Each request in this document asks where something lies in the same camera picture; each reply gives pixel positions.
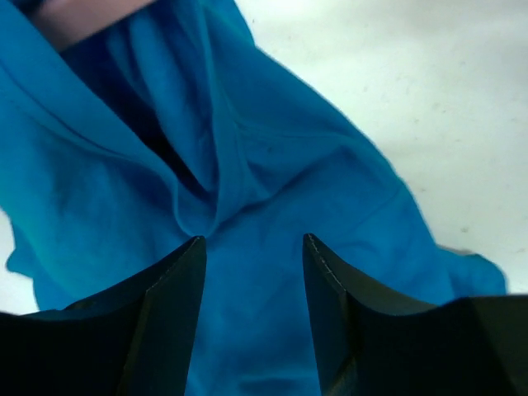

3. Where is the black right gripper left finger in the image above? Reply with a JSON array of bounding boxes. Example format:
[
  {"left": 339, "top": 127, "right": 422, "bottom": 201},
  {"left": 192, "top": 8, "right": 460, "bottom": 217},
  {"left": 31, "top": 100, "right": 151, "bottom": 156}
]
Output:
[{"left": 1, "top": 237, "right": 206, "bottom": 396}]

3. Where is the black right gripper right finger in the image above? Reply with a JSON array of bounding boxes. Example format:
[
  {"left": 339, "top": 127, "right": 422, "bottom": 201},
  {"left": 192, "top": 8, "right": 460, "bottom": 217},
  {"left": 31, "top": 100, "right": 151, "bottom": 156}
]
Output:
[{"left": 303, "top": 234, "right": 527, "bottom": 395}]

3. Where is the blue t shirt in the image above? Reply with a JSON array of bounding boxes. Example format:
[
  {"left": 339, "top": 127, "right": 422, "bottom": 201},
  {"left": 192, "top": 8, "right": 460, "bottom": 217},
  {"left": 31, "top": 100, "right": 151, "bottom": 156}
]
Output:
[{"left": 1, "top": 1, "right": 507, "bottom": 395}]

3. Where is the pink plastic hanger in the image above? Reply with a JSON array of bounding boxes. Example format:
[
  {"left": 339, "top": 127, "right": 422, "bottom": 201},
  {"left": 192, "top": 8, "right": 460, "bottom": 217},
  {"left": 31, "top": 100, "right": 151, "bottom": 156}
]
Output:
[{"left": 29, "top": 0, "right": 154, "bottom": 52}]

